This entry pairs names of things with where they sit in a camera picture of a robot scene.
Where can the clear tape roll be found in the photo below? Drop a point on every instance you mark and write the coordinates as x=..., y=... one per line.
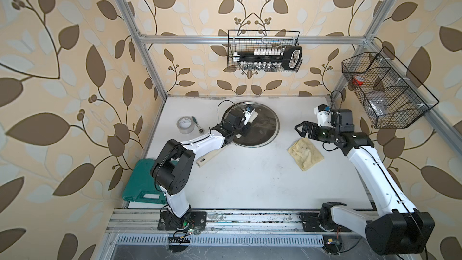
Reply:
x=185, y=125

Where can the glass pot lid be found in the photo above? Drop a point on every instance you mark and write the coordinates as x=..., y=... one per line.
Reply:
x=264, y=129

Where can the yellow cloth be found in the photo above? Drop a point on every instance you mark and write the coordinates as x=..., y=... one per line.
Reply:
x=305, y=154

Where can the brown frying pan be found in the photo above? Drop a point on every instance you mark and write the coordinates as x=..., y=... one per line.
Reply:
x=209, y=156

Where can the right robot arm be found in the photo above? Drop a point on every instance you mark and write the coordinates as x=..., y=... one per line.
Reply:
x=400, y=227

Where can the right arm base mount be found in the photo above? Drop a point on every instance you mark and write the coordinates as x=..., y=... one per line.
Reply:
x=314, y=221

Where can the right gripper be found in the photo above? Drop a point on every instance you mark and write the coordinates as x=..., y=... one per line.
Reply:
x=313, y=127

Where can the back wire basket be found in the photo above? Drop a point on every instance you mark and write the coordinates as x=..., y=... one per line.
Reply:
x=248, y=40

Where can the side wire basket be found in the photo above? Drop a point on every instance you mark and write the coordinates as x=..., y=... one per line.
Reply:
x=408, y=97

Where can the socket set holder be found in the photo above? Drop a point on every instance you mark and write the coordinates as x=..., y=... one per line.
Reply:
x=283, y=58

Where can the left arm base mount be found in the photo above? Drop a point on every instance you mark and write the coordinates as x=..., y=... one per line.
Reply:
x=195, y=220

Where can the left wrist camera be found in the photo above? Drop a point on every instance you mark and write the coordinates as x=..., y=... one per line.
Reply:
x=250, y=114

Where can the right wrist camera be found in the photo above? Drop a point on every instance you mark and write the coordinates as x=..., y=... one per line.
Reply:
x=323, y=115

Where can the green plastic case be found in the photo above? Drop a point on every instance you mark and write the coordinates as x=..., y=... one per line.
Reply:
x=141, y=185

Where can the red tape roll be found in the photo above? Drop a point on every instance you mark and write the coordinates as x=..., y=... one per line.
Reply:
x=358, y=80

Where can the clear plastic bag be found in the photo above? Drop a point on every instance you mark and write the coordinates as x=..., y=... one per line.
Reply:
x=376, y=103

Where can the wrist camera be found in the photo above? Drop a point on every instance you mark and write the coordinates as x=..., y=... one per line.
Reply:
x=323, y=115
x=250, y=114

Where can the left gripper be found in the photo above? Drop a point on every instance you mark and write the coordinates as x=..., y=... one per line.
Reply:
x=243, y=132

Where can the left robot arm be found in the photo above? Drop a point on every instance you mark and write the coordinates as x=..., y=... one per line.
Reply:
x=173, y=166

